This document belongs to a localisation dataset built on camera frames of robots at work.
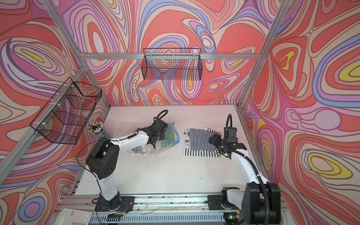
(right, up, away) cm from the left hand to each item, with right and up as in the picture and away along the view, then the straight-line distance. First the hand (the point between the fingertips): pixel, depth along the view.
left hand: (162, 134), depth 95 cm
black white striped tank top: (+18, -12, -3) cm, 21 cm away
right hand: (+34, -5, -9) cm, 36 cm away
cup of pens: (-38, +4, -11) cm, 40 cm away
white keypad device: (-42, -38, -27) cm, 63 cm away
